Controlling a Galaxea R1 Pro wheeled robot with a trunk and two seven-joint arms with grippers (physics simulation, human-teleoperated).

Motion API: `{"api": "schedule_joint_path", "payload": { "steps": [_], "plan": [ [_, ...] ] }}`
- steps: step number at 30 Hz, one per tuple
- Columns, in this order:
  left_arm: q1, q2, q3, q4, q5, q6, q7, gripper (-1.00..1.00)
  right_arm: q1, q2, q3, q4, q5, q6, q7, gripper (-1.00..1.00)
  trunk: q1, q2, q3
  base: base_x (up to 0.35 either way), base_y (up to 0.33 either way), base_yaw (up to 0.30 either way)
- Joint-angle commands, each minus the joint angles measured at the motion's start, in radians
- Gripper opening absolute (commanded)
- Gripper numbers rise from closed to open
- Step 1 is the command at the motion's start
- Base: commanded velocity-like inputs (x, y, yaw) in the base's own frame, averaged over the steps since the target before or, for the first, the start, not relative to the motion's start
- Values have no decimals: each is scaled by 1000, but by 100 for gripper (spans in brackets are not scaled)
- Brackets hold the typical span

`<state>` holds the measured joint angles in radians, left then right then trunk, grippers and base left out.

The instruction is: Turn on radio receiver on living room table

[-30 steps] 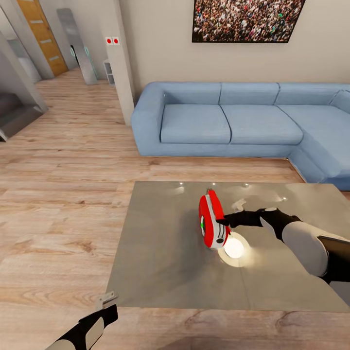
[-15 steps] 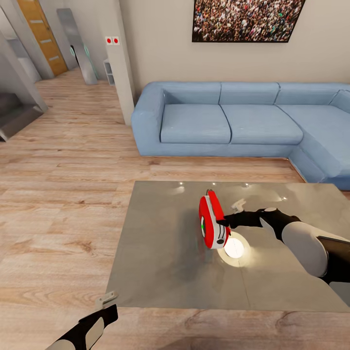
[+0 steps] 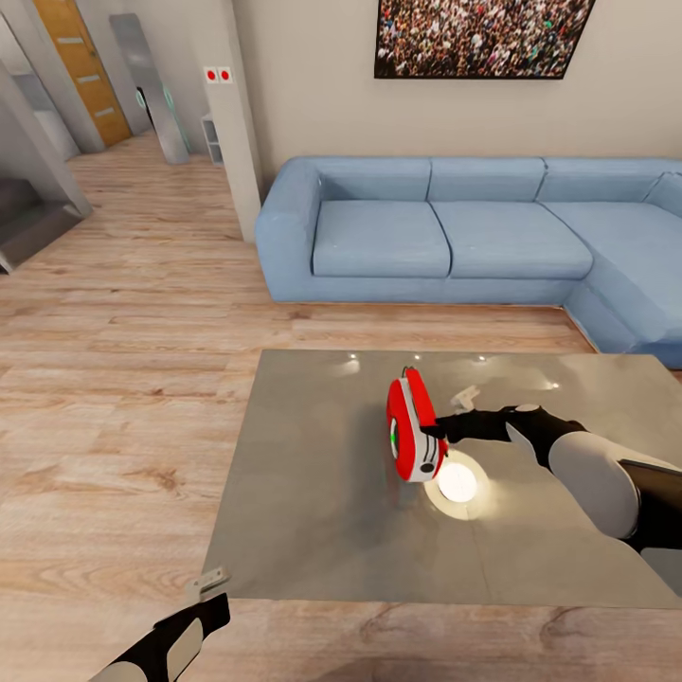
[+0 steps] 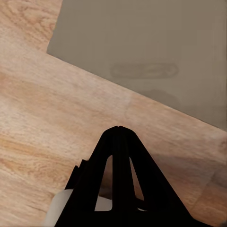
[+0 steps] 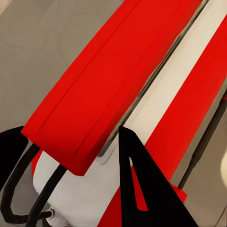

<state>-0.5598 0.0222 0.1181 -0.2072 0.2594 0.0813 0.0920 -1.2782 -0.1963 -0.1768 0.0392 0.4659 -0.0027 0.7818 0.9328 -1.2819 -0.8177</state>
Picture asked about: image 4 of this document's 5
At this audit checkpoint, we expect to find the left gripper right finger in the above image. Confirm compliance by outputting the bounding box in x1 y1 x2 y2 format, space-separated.
119 126 198 227

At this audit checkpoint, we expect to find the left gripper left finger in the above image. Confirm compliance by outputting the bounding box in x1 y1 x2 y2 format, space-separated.
55 126 126 227

